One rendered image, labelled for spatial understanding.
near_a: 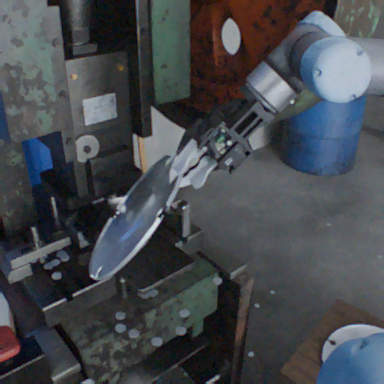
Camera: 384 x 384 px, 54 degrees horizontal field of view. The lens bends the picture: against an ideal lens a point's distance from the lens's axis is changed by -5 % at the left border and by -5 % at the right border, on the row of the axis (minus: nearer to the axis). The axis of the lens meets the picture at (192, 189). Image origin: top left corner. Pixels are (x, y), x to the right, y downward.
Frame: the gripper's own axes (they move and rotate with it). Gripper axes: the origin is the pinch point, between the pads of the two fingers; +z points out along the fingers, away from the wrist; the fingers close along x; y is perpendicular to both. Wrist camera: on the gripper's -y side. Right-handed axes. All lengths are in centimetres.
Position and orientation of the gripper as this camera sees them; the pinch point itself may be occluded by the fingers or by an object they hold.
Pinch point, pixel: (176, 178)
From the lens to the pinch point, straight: 68.9
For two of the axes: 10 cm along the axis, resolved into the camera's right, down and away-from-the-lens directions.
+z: -6.7, 6.6, 3.4
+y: 0.4, 4.9, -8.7
